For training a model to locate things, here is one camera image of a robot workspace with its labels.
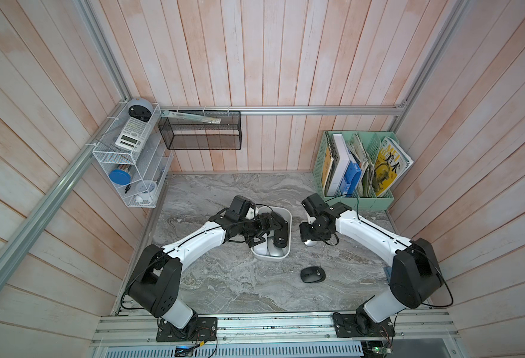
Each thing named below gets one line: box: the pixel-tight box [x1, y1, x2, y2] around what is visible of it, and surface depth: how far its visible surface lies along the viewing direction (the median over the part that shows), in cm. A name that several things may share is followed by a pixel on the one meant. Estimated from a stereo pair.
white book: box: [326, 133, 351, 197], surface depth 97 cm
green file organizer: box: [313, 130, 400, 212], surface depth 100 cm
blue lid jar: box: [108, 169, 132, 186], surface depth 79 cm
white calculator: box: [114, 117, 152, 153], surface depth 79 cm
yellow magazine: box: [373, 136, 414, 198], surface depth 100 cm
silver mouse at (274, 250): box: [266, 236, 285, 257], surface depth 92 cm
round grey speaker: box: [128, 98, 154, 122], surface depth 83 cm
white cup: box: [134, 179, 158, 206], surface depth 92 cm
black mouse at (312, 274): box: [299, 266, 326, 284], surface depth 85 cm
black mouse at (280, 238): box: [273, 228, 288, 249], surface depth 92 cm
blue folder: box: [339, 160, 362, 198], surface depth 97 cm
